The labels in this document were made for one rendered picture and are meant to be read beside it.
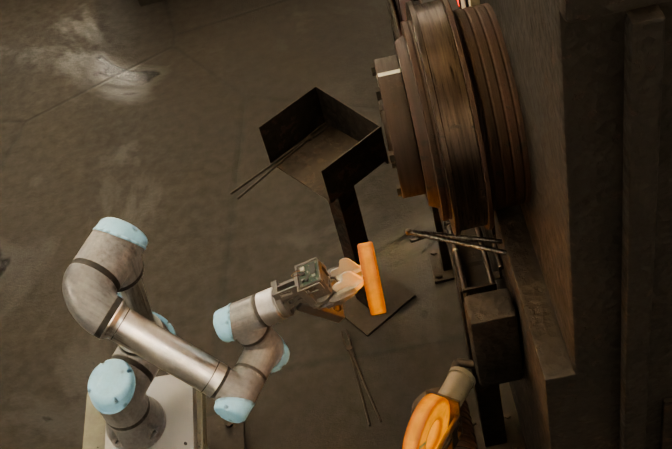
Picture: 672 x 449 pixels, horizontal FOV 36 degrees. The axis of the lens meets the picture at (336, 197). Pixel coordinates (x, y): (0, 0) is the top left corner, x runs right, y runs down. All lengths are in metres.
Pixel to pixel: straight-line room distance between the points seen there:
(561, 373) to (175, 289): 1.75
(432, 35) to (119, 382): 1.16
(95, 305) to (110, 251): 0.12
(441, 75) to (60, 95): 2.71
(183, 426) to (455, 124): 1.21
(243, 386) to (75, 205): 1.76
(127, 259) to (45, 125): 2.05
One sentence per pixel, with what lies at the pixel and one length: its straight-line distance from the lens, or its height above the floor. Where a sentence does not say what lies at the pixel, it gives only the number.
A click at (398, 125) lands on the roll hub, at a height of 1.21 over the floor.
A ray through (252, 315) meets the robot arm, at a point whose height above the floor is 0.82.
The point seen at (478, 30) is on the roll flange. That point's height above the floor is 1.31.
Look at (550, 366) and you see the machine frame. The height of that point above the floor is 0.87.
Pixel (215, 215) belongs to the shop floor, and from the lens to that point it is 3.58.
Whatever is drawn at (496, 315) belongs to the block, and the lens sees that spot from 2.12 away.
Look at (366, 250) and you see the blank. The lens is 2.13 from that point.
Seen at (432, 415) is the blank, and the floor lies 0.76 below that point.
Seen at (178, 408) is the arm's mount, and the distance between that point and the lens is 2.72.
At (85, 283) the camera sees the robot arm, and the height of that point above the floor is 0.96.
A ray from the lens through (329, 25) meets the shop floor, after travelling 4.23.
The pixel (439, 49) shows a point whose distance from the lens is 1.87.
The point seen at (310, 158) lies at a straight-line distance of 2.80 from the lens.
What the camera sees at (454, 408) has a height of 0.69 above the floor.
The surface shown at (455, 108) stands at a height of 1.28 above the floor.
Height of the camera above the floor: 2.51
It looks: 46 degrees down
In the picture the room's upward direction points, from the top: 16 degrees counter-clockwise
